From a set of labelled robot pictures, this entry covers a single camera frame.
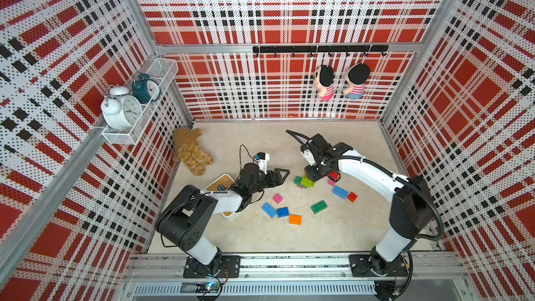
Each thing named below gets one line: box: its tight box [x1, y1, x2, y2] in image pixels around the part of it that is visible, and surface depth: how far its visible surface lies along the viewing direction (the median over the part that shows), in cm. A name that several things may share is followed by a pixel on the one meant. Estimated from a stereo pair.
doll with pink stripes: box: [313, 64, 335, 102], surface depth 98 cm
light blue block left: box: [261, 202, 278, 219], surface depth 88 cm
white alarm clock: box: [100, 85, 143, 131], surface depth 63 cm
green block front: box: [310, 199, 329, 215], surface depth 89 cm
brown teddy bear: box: [173, 126, 214, 176], surface depth 98 cm
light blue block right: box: [331, 185, 350, 200], surface depth 93 cm
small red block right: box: [346, 191, 359, 203], surface depth 92 cm
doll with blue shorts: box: [342, 62, 372, 100], surface depth 98 cm
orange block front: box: [289, 213, 302, 226], surface depth 85 cm
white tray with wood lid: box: [200, 173, 249, 221], surface depth 82 cm
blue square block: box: [276, 206, 290, 219], surface depth 88 cm
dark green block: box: [293, 175, 305, 188], surface depth 95 cm
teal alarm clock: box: [131, 73, 161, 105], surface depth 73 cm
